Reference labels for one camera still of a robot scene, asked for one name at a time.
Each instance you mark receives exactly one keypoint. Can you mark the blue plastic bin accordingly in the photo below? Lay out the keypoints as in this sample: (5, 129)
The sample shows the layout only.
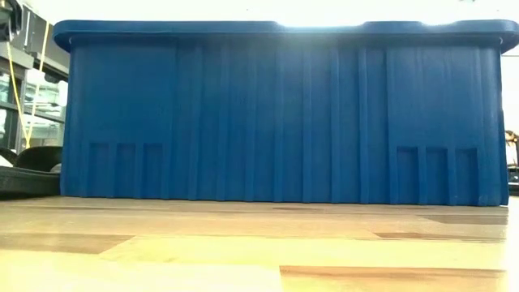
(284, 121)

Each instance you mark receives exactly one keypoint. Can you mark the black slide sandal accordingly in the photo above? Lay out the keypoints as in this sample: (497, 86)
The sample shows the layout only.
(32, 182)

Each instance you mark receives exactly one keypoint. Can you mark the dark metal window frame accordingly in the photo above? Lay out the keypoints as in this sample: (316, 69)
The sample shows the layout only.
(20, 121)

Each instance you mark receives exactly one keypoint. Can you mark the background equipment rack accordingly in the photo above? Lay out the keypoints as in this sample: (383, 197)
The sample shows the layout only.
(513, 174)

